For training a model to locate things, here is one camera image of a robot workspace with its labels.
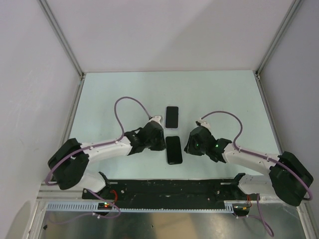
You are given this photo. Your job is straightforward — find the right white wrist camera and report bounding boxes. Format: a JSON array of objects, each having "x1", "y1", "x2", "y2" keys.
[{"x1": 195, "y1": 119, "x2": 211, "y2": 130}]

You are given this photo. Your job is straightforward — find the left aluminium frame post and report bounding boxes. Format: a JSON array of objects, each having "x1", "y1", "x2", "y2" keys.
[{"x1": 37, "y1": 0, "x2": 85, "y2": 79}]

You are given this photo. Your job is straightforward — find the right aluminium frame post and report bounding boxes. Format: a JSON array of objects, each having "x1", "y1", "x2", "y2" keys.
[{"x1": 255, "y1": 0, "x2": 304, "y2": 79}]

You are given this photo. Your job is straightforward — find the right controller board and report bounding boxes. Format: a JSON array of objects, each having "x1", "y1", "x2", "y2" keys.
[{"x1": 233, "y1": 205, "x2": 250, "y2": 217}]

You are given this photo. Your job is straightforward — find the black smartphone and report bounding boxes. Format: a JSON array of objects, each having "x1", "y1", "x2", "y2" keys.
[
  {"x1": 166, "y1": 136, "x2": 182, "y2": 164},
  {"x1": 165, "y1": 106, "x2": 179, "y2": 129}
]

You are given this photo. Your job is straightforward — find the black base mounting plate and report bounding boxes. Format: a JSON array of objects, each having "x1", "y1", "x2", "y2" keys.
[{"x1": 82, "y1": 183, "x2": 261, "y2": 210}]

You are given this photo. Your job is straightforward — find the grey slotted cable duct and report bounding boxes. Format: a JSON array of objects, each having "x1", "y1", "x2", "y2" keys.
[{"x1": 46, "y1": 202, "x2": 234, "y2": 213}]

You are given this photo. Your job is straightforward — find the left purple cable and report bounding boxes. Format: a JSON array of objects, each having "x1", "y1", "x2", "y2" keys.
[{"x1": 44, "y1": 96, "x2": 155, "y2": 220}]

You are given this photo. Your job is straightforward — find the black phone case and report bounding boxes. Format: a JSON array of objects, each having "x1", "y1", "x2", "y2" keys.
[{"x1": 165, "y1": 135, "x2": 183, "y2": 165}]

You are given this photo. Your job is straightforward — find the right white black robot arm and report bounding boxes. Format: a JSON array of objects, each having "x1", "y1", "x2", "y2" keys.
[{"x1": 184, "y1": 125, "x2": 314, "y2": 207}]

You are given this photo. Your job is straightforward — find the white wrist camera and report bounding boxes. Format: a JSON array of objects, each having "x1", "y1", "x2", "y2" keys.
[
  {"x1": 149, "y1": 115, "x2": 162, "y2": 124},
  {"x1": 195, "y1": 119, "x2": 211, "y2": 130}
]

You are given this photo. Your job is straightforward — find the left controller board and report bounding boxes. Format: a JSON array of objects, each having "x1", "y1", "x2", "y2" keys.
[{"x1": 97, "y1": 202, "x2": 113, "y2": 210}]

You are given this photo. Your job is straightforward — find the aluminium frame post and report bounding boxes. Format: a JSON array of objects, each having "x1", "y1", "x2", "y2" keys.
[
  {"x1": 255, "y1": 0, "x2": 304, "y2": 79},
  {"x1": 37, "y1": 0, "x2": 85, "y2": 79}
]

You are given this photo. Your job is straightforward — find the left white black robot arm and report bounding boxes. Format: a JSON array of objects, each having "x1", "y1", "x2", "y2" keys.
[{"x1": 46, "y1": 116, "x2": 166, "y2": 199}]

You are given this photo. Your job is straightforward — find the controller board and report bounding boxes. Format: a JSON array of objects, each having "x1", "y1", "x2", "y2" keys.
[
  {"x1": 97, "y1": 202, "x2": 113, "y2": 210},
  {"x1": 233, "y1": 205, "x2": 250, "y2": 217}
]

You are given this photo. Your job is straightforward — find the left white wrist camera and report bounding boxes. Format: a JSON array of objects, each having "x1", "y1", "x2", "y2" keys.
[{"x1": 149, "y1": 115, "x2": 162, "y2": 124}]

